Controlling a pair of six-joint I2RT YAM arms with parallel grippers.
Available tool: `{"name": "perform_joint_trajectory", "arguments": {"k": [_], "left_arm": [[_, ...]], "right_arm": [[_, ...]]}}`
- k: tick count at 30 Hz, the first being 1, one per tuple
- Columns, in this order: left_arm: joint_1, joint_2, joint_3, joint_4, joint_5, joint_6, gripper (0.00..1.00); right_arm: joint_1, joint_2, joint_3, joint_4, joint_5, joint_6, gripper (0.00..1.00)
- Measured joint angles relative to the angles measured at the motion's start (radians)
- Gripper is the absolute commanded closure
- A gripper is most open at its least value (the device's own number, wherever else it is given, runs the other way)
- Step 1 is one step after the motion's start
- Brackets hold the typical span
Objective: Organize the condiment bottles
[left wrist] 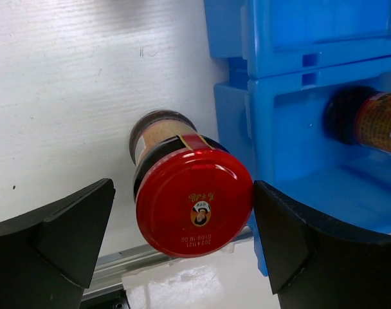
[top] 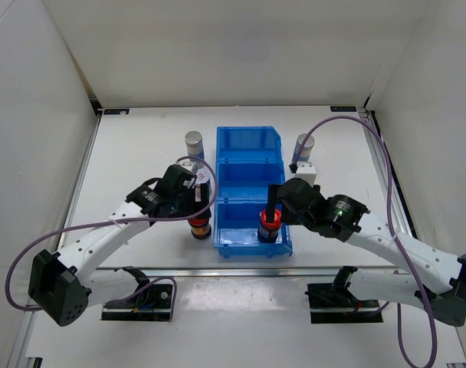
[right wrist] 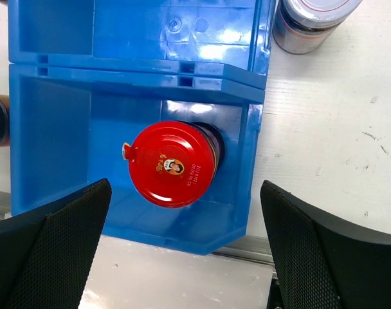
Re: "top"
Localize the blue storage bin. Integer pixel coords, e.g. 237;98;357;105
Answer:
216;162;284;202
213;202;293;258
216;126;282;163

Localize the white cap spice jar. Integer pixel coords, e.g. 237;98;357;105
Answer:
195;166;212;206

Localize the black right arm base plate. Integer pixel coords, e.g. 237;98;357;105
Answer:
305;283;383;324

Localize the aluminium frame rail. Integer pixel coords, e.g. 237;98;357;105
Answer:
50;110;101;231
357;107;418;238

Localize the blue far storage bin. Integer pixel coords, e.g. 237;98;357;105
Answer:
216;126;282;163

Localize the blue near storage bin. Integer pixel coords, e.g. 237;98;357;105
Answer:
213;202;293;258

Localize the aluminium left frame rail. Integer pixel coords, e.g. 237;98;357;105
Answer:
50;110;101;231

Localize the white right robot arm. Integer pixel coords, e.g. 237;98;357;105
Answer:
266;178;466;327

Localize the blue middle storage bin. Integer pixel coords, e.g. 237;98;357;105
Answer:
216;162;284;202

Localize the silver cap shaker bottle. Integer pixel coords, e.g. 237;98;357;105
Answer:
185;130;205;159
291;133;315;163

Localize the aluminium right frame rail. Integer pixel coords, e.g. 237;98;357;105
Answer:
357;107;418;238

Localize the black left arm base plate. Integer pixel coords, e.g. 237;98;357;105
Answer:
100;277;177;322

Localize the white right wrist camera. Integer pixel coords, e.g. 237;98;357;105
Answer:
289;161;317;186

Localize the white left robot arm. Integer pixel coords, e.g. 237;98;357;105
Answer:
28;160;212;327

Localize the aluminium front table rail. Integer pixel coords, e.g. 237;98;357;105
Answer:
90;267;410;278

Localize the red cap sauce jar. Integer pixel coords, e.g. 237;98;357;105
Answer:
258;209;282;244
188;218;212;240

